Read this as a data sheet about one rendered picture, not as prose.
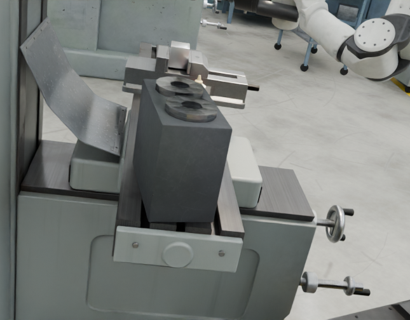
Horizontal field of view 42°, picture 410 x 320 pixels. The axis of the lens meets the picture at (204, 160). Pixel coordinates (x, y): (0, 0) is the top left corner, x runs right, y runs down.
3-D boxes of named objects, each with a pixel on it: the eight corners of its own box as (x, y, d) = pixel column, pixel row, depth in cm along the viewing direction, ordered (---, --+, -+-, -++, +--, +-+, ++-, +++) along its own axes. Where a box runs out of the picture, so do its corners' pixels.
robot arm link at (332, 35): (309, 45, 124) (367, 95, 113) (299, 18, 115) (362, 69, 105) (344, 14, 123) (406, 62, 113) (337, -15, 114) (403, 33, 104)
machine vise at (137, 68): (239, 92, 165) (246, 58, 161) (245, 110, 152) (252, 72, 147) (126, 75, 162) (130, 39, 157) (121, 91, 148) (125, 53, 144)
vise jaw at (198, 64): (206, 65, 160) (208, 53, 158) (207, 78, 149) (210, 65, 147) (185, 62, 159) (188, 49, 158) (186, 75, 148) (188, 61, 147)
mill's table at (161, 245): (198, 69, 207) (201, 49, 204) (239, 275, 97) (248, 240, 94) (138, 60, 204) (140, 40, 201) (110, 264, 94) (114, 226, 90)
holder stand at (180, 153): (187, 165, 115) (203, 76, 107) (214, 223, 96) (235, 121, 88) (131, 163, 112) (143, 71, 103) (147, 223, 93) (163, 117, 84)
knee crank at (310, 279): (364, 289, 162) (370, 273, 159) (371, 302, 156) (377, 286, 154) (294, 282, 159) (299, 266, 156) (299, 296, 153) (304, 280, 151)
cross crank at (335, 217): (337, 230, 172) (348, 199, 167) (349, 252, 161) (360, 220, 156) (290, 225, 170) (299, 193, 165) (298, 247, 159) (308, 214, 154)
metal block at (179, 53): (186, 63, 156) (189, 43, 154) (186, 69, 151) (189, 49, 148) (168, 60, 156) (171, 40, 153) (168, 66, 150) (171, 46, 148)
